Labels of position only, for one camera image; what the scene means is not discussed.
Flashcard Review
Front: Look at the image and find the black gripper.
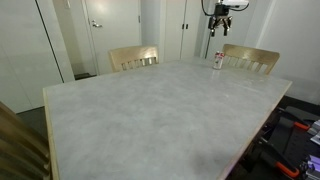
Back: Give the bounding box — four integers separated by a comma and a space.
207, 3, 234, 37

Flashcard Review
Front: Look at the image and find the red and white drink can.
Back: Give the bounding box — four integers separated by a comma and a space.
212, 50, 225, 71

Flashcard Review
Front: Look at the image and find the white door beside closet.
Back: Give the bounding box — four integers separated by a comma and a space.
204, 0, 258, 61

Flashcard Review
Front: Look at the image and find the light wooden slat-back chair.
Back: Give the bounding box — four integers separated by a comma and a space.
0, 100, 53, 180
108, 45, 160, 73
221, 43, 281, 76

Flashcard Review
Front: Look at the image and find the white room door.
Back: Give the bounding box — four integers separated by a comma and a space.
81, 0, 142, 76

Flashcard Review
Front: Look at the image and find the black clamp orange trigger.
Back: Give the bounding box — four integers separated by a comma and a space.
257, 135, 301, 179
277, 108, 312, 132

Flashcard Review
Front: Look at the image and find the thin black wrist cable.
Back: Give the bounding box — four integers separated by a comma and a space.
200, 0, 250, 18

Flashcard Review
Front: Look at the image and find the silver lever door handle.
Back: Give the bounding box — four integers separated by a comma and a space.
91, 19, 104, 30

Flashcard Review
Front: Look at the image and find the aluminium extrusion rail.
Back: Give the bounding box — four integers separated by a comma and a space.
307, 119, 320, 147
299, 154, 320, 180

